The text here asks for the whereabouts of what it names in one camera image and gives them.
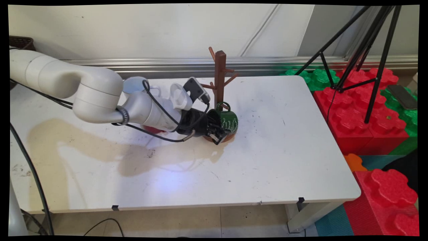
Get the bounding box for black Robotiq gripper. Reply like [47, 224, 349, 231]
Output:
[176, 109, 232, 146]

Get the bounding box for green enamel mug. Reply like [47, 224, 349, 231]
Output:
[213, 101, 239, 137]

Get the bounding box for brown wooden mug tree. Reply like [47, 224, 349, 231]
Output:
[200, 47, 240, 143]

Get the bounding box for red enamel mug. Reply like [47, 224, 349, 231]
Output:
[143, 125, 168, 135]

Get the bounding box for white enamel mug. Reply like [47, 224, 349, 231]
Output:
[122, 76, 162, 98]

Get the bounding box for green foam block with studs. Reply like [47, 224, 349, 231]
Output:
[279, 68, 342, 92]

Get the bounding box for white table leg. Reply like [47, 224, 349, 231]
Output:
[285, 201, 345, 234]

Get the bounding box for large red foam block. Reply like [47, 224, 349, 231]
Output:
[313, 67, 410, 156]

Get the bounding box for orange foam piece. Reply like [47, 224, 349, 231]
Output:
[343, 153, 368, 173]

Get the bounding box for black tripod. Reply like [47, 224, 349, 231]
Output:
[294, 5, 403, 125]

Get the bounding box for red foam block with flower studs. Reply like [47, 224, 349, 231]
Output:
[342, 168, 420, 237]

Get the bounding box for dark smartphone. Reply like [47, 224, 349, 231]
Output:
[386, 85, 418, 111]

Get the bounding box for green foam block under phone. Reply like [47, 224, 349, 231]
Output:
[381, 87, 418, 156]

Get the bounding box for brown wicker basket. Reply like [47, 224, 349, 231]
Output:
[9, 35, 35, 51]

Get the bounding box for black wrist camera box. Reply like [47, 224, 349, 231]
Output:
[183, 77, 211, 104]

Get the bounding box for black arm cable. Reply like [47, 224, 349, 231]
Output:
[10, 79, 210, 143]

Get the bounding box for aluminium wall rail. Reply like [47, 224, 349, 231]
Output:
[62, 56, 418, 80]

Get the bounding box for white wall conduit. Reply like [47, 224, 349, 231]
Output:
[240, 4, 282, 57]

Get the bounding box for thin black tripod cable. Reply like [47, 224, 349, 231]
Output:
[326, 88, 339, 125]

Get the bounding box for thin black floor cable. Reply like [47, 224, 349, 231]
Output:
[80, 218, 124, 237]

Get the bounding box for thick black hanging cable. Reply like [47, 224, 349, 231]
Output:
[9, 123, 55, 236]

